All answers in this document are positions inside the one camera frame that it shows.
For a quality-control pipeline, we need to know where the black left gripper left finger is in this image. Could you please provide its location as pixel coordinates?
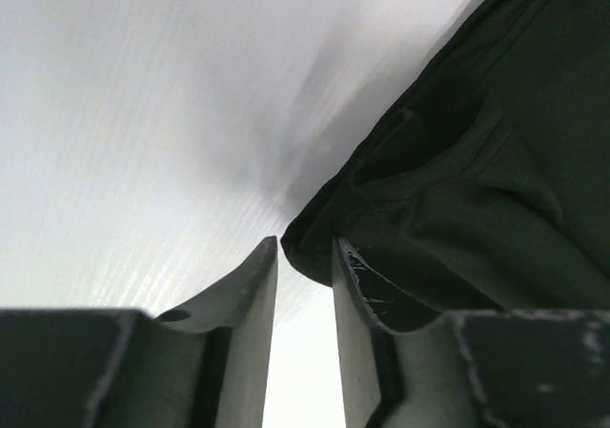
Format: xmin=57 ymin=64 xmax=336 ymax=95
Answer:
xmin=158 ymin=236 xmax=278 ymax=427

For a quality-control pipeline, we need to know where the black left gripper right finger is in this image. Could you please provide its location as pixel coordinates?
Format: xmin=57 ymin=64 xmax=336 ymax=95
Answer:
xmin=333 ymin=238 xmax=448 ymax=427

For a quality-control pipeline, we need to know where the black t-shirt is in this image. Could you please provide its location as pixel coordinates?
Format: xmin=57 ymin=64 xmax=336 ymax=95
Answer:
xmin=281 ymin=0 xmax=609 ymax=312

